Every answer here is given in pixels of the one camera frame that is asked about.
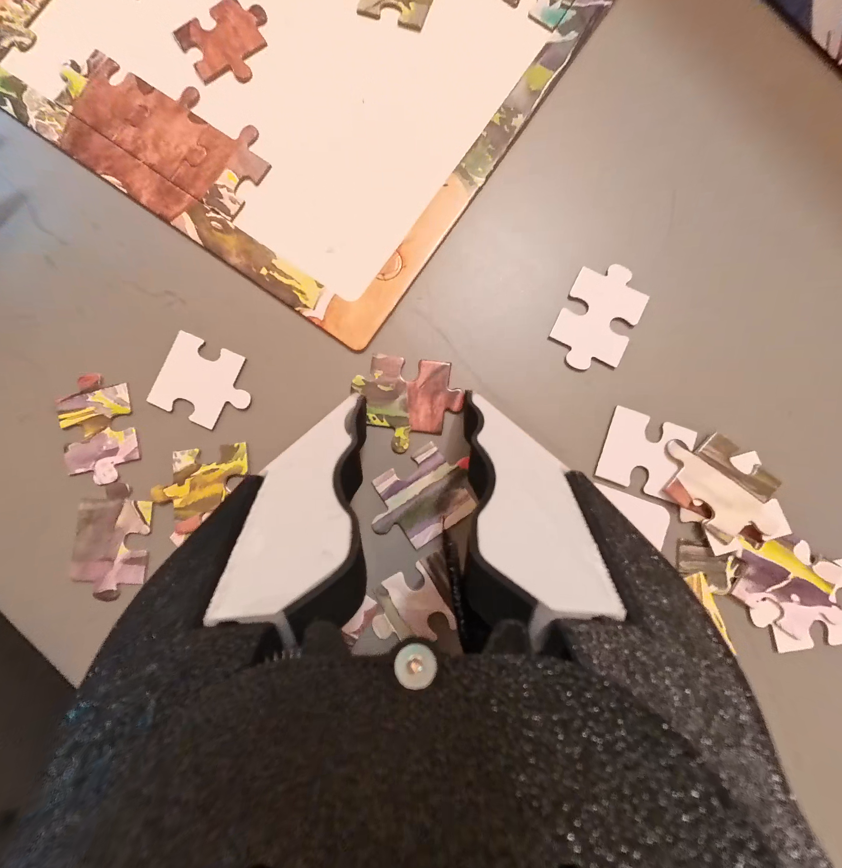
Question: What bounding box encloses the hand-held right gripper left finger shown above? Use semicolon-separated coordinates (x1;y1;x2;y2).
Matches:
203;393;368;645

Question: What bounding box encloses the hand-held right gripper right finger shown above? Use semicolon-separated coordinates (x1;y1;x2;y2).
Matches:
464;392;627;652

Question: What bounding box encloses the brown green foliage puzzle piece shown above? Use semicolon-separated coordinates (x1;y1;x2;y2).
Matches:
353;354;466;454

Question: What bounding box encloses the pile of puzzle pieces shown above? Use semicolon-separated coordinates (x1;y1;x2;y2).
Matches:
55;263;842;655

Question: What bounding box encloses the lion jigsaw puzzle board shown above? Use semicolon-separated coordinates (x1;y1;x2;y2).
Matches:
0;0;615;354

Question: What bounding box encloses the grey desk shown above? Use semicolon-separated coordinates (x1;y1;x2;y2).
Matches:
0;0;842;747

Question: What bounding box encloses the grey yellow-green puzzle piece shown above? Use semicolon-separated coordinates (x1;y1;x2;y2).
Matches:
356;0;434;29

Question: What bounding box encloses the illustrated puzzle box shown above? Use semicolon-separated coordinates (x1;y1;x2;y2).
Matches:
767;0;842;75

